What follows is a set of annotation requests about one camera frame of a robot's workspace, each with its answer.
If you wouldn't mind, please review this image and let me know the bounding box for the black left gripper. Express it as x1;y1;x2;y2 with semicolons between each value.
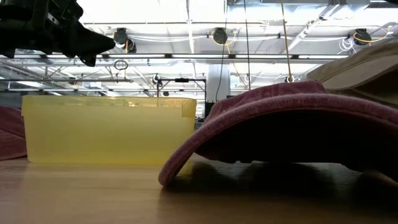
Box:
40;0;116;67

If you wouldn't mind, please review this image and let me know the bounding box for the maroon baseball cap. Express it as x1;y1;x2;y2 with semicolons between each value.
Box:
0;105;28;162
157;80;398;188

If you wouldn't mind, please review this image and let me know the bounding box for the beige baseball cap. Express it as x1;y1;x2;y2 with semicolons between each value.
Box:
306;40;398;110

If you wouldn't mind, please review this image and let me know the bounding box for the grey ceiling pipe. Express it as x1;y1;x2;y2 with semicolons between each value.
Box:
0;77;134;83

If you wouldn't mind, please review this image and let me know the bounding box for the long ceiling light strip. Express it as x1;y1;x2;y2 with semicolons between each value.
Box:
0;53;349;60

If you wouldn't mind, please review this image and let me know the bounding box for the yellow translucent plastic bin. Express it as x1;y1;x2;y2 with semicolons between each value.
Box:
21;95;198;166

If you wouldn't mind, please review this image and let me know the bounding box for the white building pillar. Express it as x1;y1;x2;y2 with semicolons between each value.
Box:
207;63;231;102

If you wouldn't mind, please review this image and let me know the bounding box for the black ceiling cable reel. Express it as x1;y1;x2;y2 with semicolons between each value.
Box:
353;27;373;46
212;27;229;45
112;27;137;54

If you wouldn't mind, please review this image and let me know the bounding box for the black coiled cable loop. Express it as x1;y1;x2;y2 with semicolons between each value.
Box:
113;58;129;71

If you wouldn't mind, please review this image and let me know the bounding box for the black metal background frame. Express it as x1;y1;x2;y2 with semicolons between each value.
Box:
156;77;208;101

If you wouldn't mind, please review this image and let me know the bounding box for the black hanging cable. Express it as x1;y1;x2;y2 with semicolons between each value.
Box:
243;0;251;91

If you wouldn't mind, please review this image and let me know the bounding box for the yellow hanging cable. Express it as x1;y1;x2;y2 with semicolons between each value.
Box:
280;0;295;83

